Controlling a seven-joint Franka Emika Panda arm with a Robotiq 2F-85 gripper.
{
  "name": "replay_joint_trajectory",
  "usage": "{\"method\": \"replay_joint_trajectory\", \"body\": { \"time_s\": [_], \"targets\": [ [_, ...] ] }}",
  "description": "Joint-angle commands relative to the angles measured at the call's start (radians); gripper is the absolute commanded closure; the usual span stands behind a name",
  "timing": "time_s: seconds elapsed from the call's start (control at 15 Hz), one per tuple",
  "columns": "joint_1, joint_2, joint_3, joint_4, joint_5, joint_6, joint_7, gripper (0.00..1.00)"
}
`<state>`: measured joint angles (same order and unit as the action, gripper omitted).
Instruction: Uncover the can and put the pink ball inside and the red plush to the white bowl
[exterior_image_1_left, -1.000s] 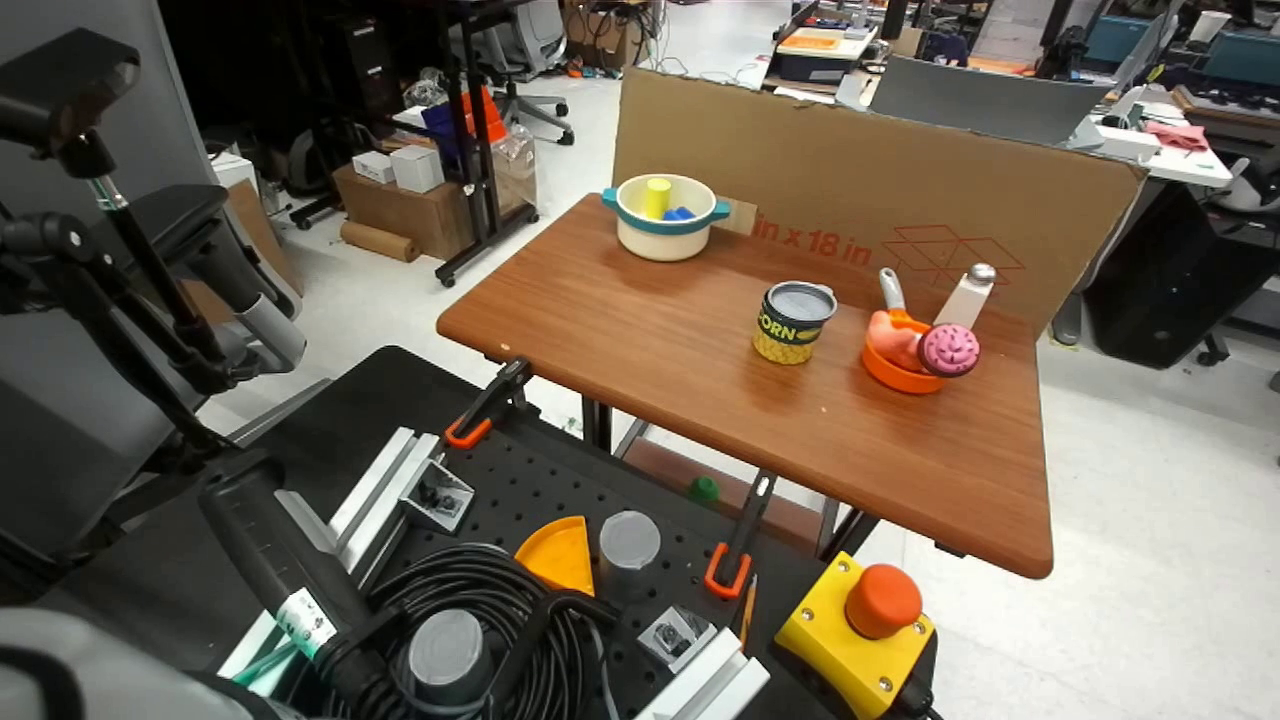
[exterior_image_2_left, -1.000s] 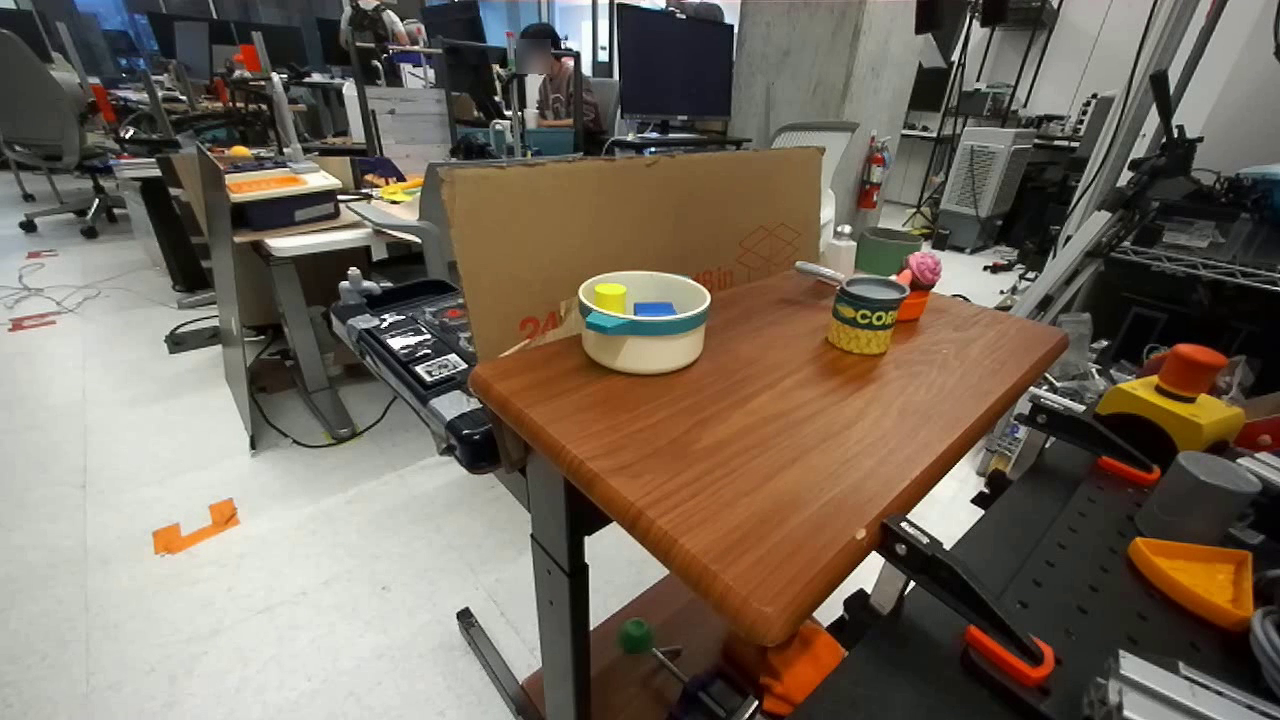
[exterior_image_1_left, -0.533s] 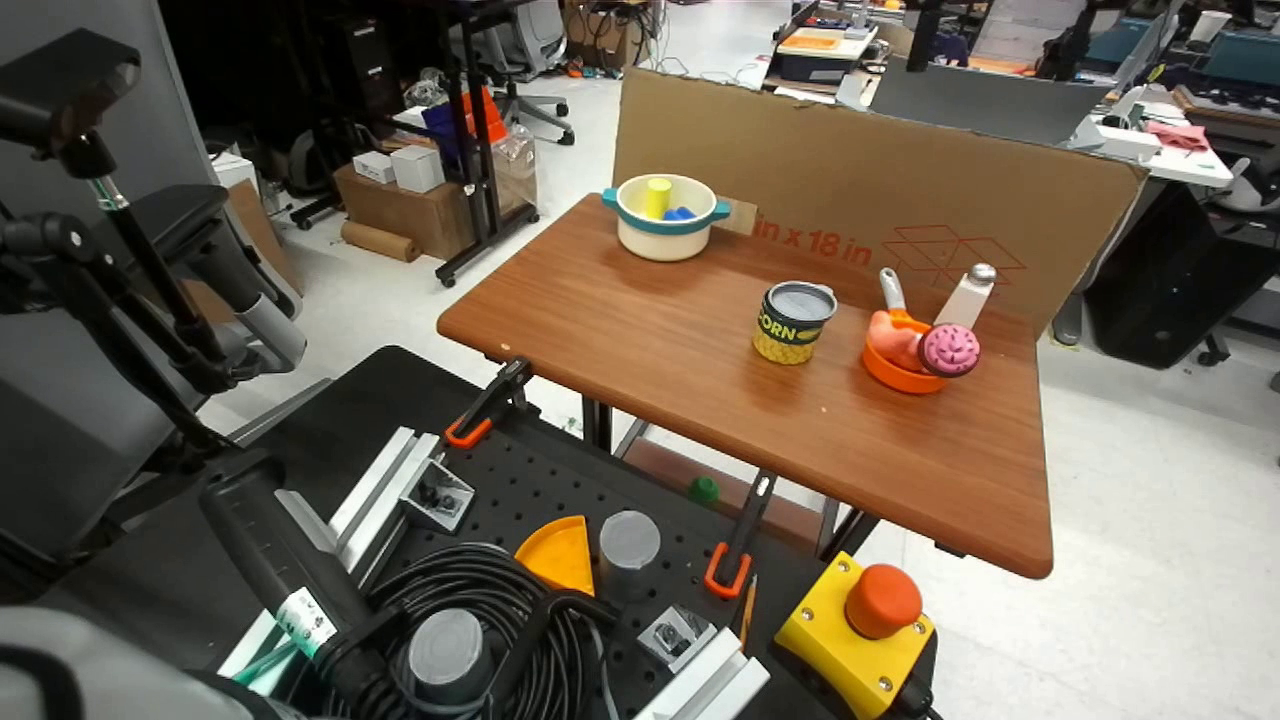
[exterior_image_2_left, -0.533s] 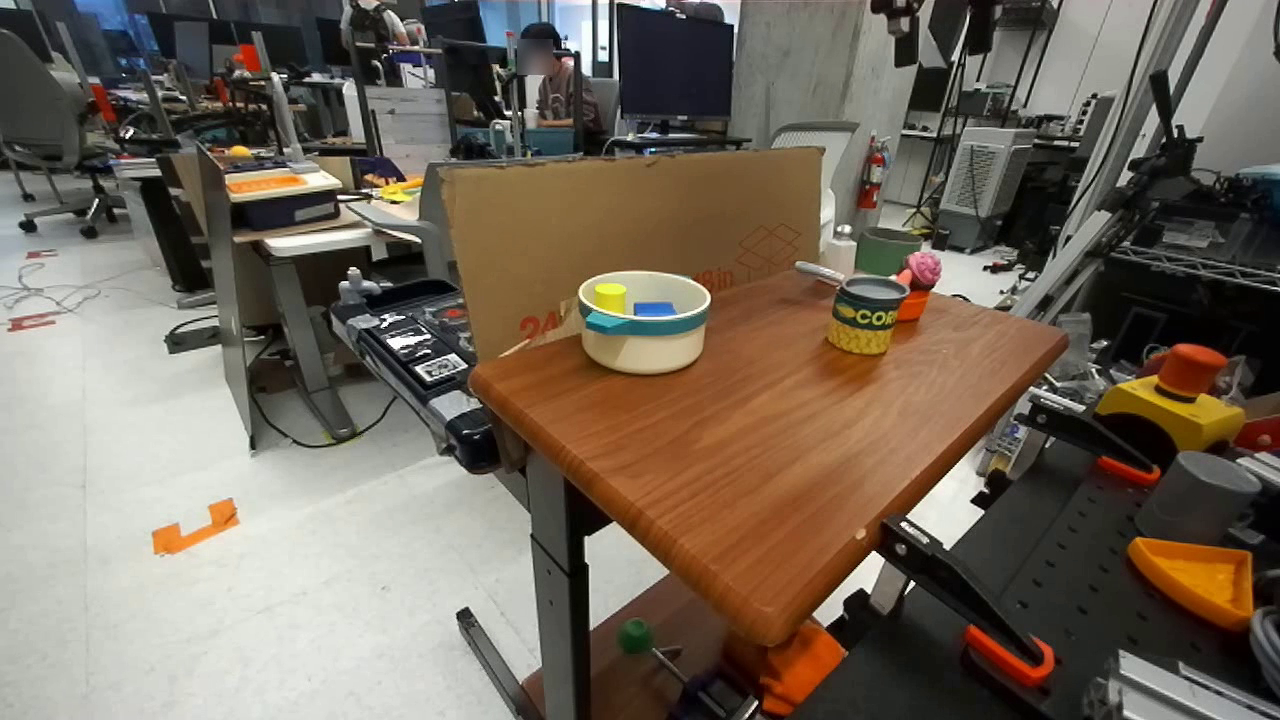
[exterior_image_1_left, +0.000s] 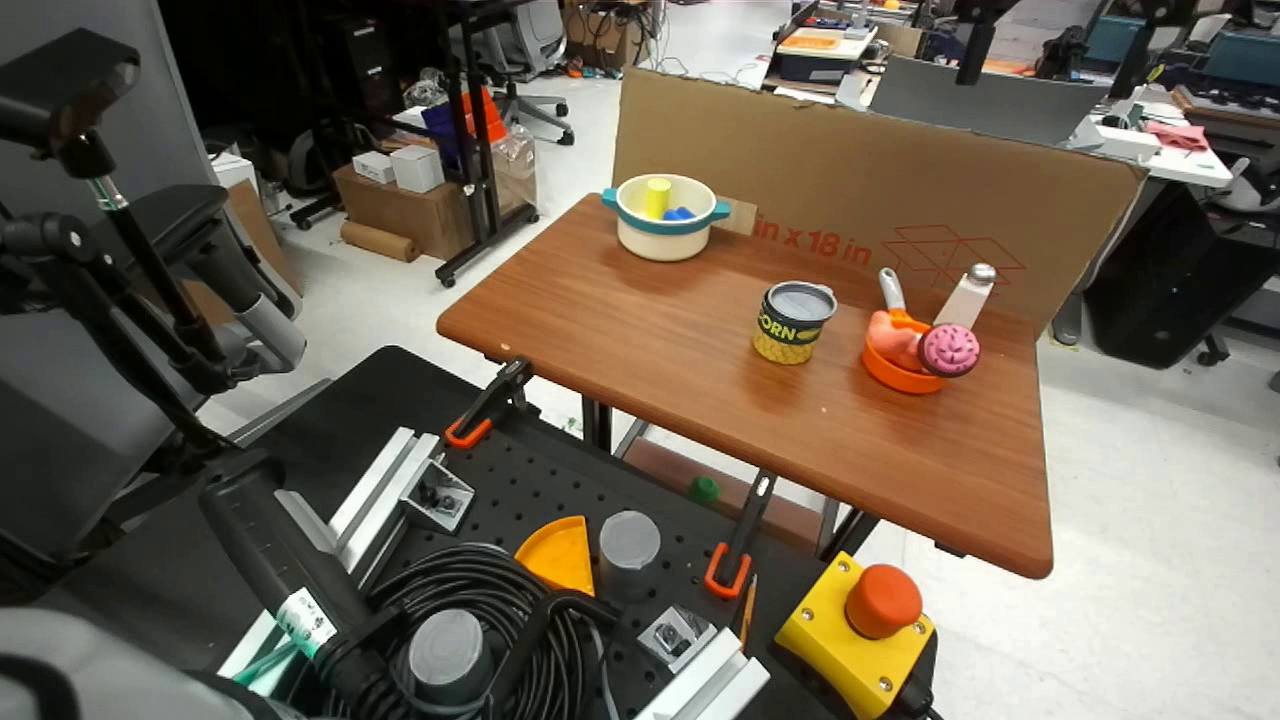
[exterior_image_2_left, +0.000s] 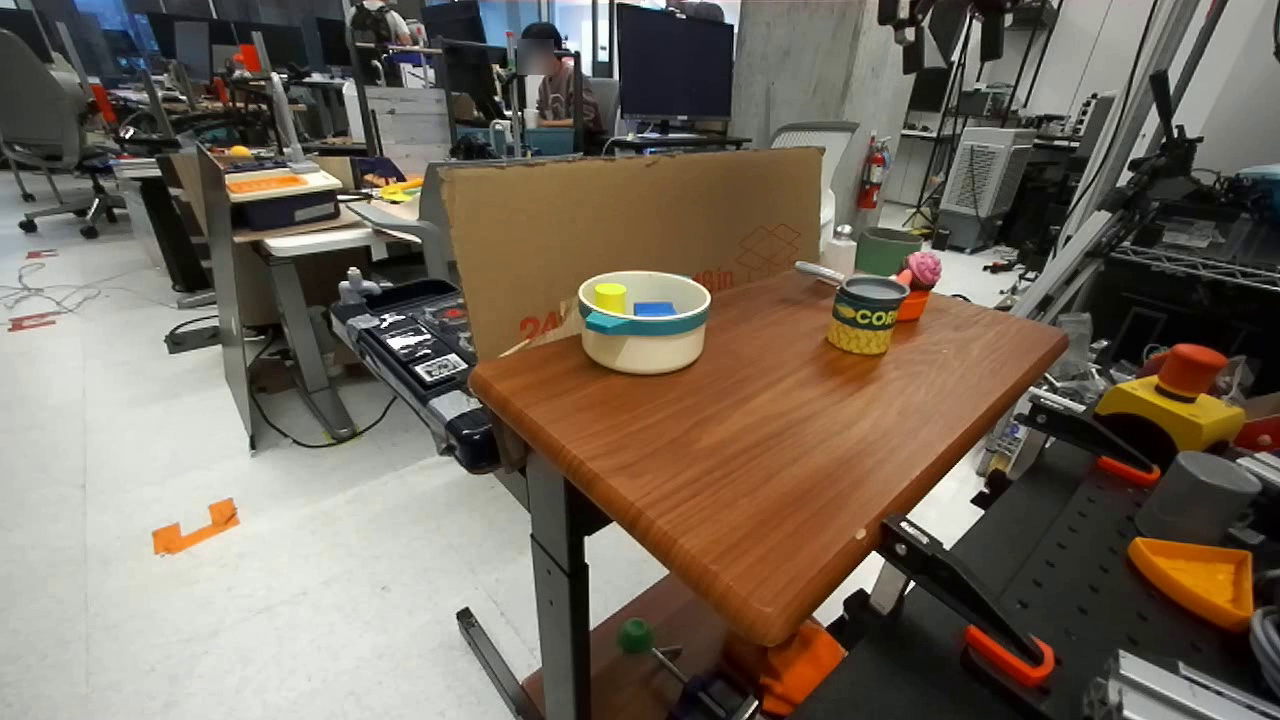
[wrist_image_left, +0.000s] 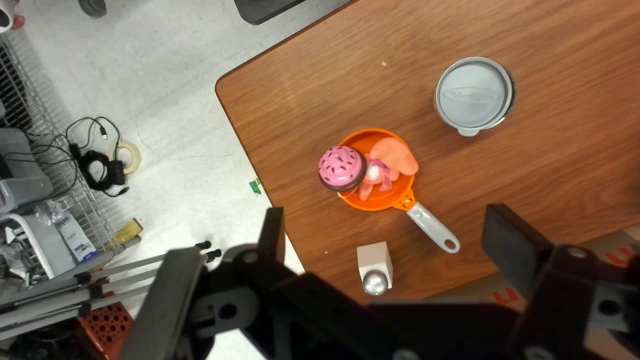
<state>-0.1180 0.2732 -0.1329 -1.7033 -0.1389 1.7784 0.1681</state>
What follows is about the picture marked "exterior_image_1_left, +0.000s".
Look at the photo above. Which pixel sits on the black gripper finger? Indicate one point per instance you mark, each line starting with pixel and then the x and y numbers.
pixel 1142 25
pixel 976 41

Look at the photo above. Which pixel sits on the pink ball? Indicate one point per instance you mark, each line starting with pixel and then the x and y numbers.
pixel 951 350

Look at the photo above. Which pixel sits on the orange bowl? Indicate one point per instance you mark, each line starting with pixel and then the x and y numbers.
pixel 889 374

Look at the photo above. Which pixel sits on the yellow labelled can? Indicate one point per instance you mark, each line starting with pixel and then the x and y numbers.
pixel 784 347

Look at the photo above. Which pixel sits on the green ball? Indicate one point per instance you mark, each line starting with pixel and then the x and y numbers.
pixel 707 489

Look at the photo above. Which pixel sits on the grey partition panel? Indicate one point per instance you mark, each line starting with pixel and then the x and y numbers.
pixel 1013 106

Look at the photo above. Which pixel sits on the white desk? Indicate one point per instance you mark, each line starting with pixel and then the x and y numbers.
pixel 1175 158

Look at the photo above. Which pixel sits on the cardboard panel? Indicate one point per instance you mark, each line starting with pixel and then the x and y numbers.
pixel 852 160

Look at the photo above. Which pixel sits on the black office chair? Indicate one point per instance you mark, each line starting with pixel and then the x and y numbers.
pixel 1175 282

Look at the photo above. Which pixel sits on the white bottle grey cap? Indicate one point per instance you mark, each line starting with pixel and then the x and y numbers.
pixel 965 298

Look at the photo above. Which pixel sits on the blue block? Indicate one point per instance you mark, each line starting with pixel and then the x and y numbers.
pixel 682 212

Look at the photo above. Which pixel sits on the yellow block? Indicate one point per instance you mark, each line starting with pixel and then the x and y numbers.
pixel 659 198

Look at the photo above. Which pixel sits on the black metal rack stand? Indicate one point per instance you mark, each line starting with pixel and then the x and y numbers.
pixel 477 160

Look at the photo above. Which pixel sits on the grey metal table leg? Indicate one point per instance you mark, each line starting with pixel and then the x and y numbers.
pixel 596 426

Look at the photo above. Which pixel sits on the cardboard box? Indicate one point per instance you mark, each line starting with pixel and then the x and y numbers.
pixel 435 212

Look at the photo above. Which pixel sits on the white box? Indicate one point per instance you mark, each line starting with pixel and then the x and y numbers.
pixel 416 165

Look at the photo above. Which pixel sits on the black perforated board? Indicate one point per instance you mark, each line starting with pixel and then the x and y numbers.
pixel 561 467

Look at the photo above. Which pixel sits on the grey cylinder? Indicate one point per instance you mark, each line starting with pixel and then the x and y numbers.
pixel 447 655
pixel 630 541

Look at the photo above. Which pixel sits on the orange pencil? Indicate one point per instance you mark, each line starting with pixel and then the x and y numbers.
pixel 751 613

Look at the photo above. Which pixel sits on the yellow emergency stop box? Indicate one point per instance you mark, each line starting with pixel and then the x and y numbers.
pixel 833 642

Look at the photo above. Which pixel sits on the cardboard tube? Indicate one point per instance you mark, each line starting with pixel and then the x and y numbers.
pixel 379 240

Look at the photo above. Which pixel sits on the orange wedge piece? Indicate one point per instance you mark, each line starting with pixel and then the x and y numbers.
pixel 561 558

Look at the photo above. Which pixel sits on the black padded tube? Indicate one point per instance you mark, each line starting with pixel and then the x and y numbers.
pixel 265 544

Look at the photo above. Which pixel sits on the grey rounded housing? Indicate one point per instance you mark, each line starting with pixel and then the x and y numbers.
pixel 94 665

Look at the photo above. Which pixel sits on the aluminium extrusion rail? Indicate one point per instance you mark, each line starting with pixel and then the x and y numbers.
pixel 715 683
pixel 384 485

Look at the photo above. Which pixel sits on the metal corner bracket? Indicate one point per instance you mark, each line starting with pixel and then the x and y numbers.
pixel 443 497

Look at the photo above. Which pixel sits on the black camera on stand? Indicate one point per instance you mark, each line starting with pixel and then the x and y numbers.
pixel 61 81

